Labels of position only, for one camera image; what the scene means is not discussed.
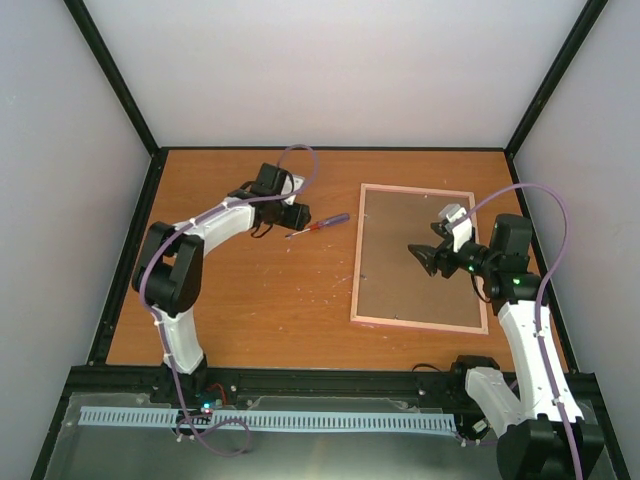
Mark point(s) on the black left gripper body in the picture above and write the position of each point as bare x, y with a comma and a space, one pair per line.
295, 221

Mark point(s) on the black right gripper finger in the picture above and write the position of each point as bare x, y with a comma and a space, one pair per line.
428, 264
422, 250

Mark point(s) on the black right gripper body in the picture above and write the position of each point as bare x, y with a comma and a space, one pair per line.
444, 254

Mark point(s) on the pink wooden photo frame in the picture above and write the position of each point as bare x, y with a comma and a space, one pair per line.
391, 286

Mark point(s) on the red blue screwdriver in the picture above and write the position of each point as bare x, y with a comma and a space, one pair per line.
328, 222

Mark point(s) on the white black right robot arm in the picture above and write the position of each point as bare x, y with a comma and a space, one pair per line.
541, 431

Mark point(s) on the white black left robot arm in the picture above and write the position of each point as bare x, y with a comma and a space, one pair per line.
169, 271

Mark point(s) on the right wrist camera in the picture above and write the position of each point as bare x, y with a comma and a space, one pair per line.
458, 224

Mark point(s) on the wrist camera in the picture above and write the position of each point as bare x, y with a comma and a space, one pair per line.
292, 184
458, 224

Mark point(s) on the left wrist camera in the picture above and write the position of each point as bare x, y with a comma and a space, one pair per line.
292, 184

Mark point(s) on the light blue cable duct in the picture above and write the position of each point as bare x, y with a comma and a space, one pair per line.
273, 421

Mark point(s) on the black enclosure frame post right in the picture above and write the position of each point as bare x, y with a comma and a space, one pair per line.
573, 42

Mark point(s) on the black enclosure frame post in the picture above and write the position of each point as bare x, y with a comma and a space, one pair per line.
100, 51
573, 42

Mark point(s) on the black enclosure frame post left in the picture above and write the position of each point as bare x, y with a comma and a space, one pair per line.
100, 51

